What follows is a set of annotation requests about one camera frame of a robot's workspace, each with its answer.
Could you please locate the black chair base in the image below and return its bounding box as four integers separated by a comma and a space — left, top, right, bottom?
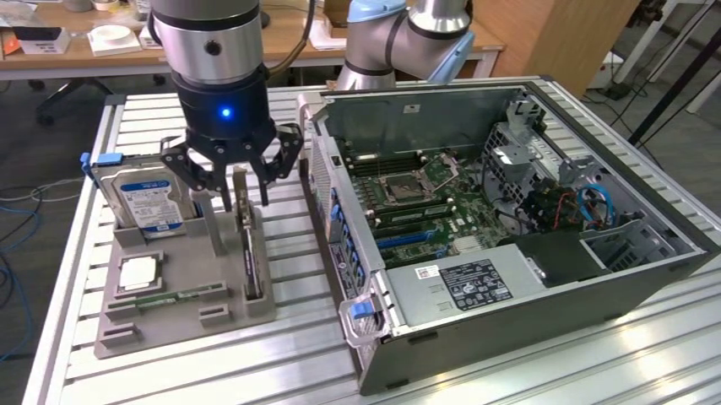
27, 75, 169, 126

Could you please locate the white round holder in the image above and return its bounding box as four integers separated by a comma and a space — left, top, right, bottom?
87, 24, 143, 58

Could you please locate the blue floor cable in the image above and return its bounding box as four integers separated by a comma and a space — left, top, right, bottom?
0, 202, 45, 364

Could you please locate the green RAM stick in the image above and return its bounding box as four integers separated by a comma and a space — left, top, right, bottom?
107, 283, 222, 310

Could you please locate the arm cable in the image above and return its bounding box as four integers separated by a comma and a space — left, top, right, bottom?
263, 0, 318, 78

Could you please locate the small white box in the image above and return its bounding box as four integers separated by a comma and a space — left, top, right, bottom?
138, 24, 165, 50

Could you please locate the silver perforated drive cage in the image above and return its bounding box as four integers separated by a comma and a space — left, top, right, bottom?
580, 217, 677, 271

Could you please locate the blue disk wire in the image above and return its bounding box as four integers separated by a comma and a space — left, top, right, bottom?
580, 183, 620, 231

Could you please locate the blue expansion slot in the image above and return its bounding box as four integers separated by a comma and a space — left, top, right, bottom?
376, 229, 444, 251

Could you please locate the white table frame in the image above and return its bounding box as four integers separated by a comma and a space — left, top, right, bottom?
611, 0, 721, 115

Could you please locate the white box with black top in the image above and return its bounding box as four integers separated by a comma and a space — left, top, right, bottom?
11, 25, 74, 56

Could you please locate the open black PC case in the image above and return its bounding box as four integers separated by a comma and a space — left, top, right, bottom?
296, 74, 721, 397

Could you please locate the black stand leg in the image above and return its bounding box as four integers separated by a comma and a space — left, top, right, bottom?
628, 0, 721, 149

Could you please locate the green motherboard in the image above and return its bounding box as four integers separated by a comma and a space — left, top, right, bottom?
337, 138, 529, 262

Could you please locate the low-profile graphics card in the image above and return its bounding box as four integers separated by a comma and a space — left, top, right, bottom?
231, 165, 267, 301

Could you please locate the wooden cabinet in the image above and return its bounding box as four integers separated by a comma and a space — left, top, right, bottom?
473, 0, 644, 100

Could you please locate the metal socket cover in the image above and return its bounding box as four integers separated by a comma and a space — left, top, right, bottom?
420, 152, 473, 189

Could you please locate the white paper stack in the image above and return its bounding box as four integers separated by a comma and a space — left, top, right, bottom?
308, 19, 349, 51

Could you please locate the silver CPU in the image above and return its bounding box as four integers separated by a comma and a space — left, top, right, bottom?
119, 256, 163, 290

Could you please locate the blue case latch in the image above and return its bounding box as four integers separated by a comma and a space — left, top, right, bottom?
349, 301, 377, 324

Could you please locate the white floor cable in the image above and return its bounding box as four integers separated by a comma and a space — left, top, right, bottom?
0, 176, 86, 203

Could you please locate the hard disk in blue caddy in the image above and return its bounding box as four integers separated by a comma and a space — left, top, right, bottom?
78, 145, 197, 237

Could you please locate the installed RAM stick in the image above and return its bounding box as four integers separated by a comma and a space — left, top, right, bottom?
372, 205, 457, 225

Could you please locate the black plastic shroud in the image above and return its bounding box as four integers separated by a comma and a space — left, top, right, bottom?
509, 229, 613, 288

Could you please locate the wooden desk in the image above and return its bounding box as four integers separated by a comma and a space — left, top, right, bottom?
0, 0, 509, 92

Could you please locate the brown cardboard box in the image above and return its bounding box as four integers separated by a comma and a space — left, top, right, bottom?
325, 0, 354, 29

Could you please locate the silver disk bay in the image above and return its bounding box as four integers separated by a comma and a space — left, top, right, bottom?
481, 121, 565, 203

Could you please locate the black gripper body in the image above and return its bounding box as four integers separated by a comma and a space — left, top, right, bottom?
171, 67, 278, 165

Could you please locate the grey power supply unit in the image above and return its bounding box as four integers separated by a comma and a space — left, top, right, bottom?
382, 243, 552, 328

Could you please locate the black power adapter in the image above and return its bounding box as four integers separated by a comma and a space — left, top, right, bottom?
603, 82, 636, 101

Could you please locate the grey printed parts rack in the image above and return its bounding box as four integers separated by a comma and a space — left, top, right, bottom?
93, 175, 278, 360

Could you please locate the CPU socket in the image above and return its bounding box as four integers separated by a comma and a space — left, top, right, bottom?
377, 170, 438, 208

